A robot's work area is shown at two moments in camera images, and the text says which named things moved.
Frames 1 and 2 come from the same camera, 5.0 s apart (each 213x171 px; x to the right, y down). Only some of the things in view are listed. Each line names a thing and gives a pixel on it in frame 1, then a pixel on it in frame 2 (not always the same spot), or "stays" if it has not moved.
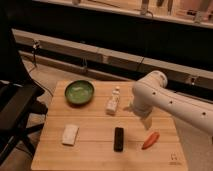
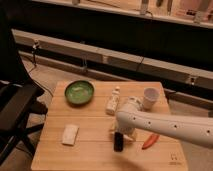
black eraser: [118, 139] stays
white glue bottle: [112, 104] stays
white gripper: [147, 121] to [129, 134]
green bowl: [79, 92] stays
